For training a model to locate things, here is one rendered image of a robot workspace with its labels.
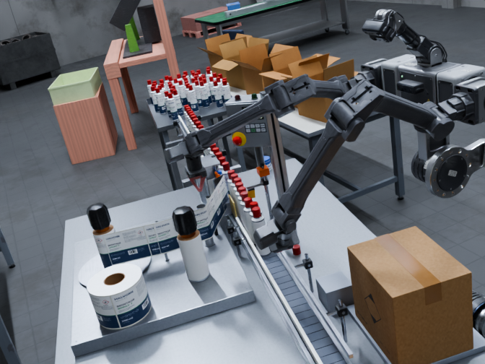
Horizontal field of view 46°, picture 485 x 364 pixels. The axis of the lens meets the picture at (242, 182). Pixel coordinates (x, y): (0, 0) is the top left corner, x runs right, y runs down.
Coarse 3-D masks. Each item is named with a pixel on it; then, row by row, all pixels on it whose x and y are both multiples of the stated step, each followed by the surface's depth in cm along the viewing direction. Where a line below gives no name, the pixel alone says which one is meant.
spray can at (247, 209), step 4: (244, 200) 232; (248, 200) 231; (252, 200) 233; (248, 204) 232; (244, 208) 235; (248, 208) 233; (244, 212) 234; (248, 212) 232; (248, 216) 233; (248, 220) 234; (248, 224) 235; (248, 228) 236; (252, 228) 235; (248, 232) 238; (252, 232) 236; (252, 236) 237; (252, 240) 238
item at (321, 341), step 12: (276, 264) 222; (276, 276) 215; (288, 276) 214; (288, 288) 207; (288, 300) 200; (300, 300) 199; (300, 312) 193; (312, 312) 192; (300, 324) 187; (312, 324) 187; (300, 336) 182; (312, 336) 181; (324, 336) 180; (324, 348) 175; (336, 348) 174; (324, 360) 170; (336, 360) 170
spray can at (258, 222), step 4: (256, 208) 223; (260, 208) 223; (256, 212) 222; (260, 212) 223; (256, 216) 223; (260, 216) 223; (252, 220) 224; (256, 220) 223; (260, 220) 223; (264, 220) 225; (256, 224) 223; (260, 224) 223; (264, 224) 225; (256, 228) 224; (256, 244) 229; (264, 248) 228; (268, 248) 229; (260, 252) 229; (264, 252) 229; (268, 252) 229
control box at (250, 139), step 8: (232, 96) 230; (240, 96) 228; (248, 96) 226; (232, 104) 222; (240, 104) 220; (248, 104) 219; (232, 112) 223; (256, 120) 221; (264, 120) 220; (240, 128) 225; (232, 136) 228; (240, 136) 227; (248, 136) 225; (256, 136) 224; (264, 136) 223; (240, 144) 228; (248, 144) 227; (256, 144) 226; (264, 144) 225
